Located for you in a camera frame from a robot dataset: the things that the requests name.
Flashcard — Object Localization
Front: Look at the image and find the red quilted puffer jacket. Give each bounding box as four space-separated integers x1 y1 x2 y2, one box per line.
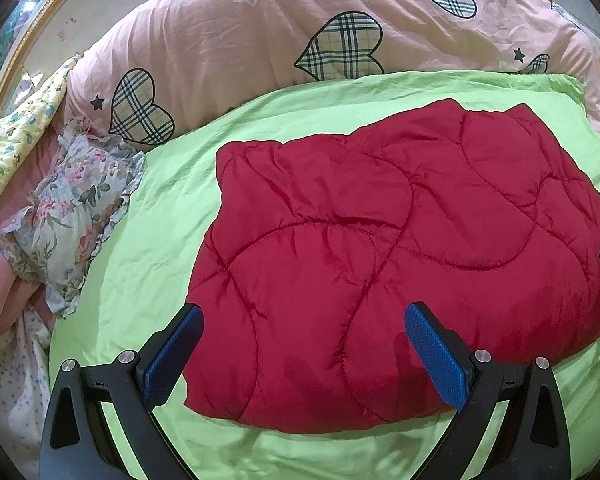
184 97 600 435

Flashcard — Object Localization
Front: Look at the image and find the pink duvet with plaid hearts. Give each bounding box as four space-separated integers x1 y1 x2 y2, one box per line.
60 0 600 148

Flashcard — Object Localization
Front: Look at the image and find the light green bed sheet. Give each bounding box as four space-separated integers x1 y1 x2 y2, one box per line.
47 69 600 480

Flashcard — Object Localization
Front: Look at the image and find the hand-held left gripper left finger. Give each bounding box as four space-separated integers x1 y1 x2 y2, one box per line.
39 303 204 480

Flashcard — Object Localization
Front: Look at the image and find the gold framed picture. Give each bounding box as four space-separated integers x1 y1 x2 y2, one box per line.
0 0 106 111

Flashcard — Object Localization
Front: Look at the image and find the white dotted cloth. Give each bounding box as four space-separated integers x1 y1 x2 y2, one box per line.
0 305 56 461

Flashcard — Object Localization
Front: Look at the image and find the floral ruffled pillow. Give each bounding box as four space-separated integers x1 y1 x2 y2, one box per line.
0 116 146 318

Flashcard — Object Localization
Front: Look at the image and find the pink bed sheet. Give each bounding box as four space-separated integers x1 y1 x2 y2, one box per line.
0 135 66 341

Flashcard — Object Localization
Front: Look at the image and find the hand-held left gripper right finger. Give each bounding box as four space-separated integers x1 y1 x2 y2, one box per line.
404 301 573 480

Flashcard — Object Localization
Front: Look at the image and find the yellow floral cloth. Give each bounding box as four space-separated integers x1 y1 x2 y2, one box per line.
0 55 81 221

